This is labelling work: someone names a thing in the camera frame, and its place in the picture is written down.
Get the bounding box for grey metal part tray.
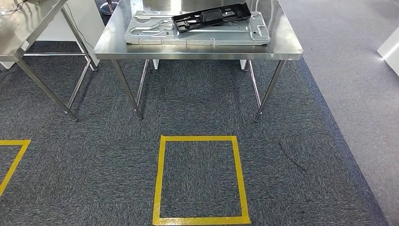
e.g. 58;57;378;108
124;11;271;47

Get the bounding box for white cabinet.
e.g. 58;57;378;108
0;0;106;70

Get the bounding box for thin black floor cable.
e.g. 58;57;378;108
277;142;308;172

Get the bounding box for stainless steel workbench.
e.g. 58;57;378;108
93;0;303;123
0;0;98;122

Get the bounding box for thin black power cable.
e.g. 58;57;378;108
65;3;94;63

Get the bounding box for silver stanchion with round base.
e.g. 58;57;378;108
99;0;120;16

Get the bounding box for white display block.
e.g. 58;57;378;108
377;26;399;77

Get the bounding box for yellow floor tape square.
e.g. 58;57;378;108
152;135;252;226
0;139;31;198

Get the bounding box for black plastic plate bracket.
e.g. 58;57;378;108
171;2;252;34

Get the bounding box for black device cable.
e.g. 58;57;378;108
11;0;33;11

